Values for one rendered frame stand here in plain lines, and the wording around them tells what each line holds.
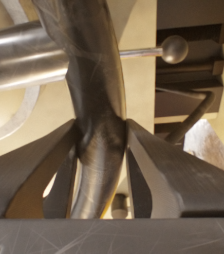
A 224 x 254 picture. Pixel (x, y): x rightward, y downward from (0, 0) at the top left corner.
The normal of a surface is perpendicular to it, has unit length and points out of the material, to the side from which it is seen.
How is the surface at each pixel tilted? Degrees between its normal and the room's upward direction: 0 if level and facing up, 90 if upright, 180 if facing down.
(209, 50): 90
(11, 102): 114
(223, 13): 90
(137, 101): 90
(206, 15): 90
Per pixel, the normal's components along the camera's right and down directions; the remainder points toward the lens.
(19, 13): 0.02, 0.58
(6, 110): 0.40, 0.75
